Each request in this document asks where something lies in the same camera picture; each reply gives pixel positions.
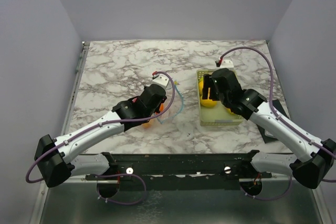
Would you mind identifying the orange tangerine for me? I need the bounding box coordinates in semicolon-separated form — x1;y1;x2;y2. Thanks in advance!
155;103;164;114

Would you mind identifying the clear zip top bag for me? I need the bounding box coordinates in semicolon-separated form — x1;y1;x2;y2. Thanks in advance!
156;80;184;124

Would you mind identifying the yellow lemon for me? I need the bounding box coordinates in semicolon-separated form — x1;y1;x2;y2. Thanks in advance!
200;97;217;108
198;80;204;95

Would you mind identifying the pale green plastic basket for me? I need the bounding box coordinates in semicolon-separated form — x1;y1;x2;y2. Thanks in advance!
196;69;244;126

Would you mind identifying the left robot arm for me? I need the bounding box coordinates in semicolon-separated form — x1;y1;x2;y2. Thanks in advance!
34;82;167;188

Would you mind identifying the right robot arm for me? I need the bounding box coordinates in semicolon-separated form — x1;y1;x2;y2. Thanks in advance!
202;68;335;189

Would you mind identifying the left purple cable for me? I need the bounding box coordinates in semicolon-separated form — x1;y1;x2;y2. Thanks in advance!
25;71;176;206

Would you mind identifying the purple cable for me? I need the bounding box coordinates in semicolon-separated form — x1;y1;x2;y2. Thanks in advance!
219;46;336;201
25;71;176;206

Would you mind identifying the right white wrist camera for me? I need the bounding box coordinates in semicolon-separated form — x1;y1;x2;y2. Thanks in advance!
215;58;234;69

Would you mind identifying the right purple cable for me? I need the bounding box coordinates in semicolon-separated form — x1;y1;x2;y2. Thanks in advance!
219;46;336;201

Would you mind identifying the left aluminium side rail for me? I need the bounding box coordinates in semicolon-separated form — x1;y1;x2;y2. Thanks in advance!
60;41;91;136

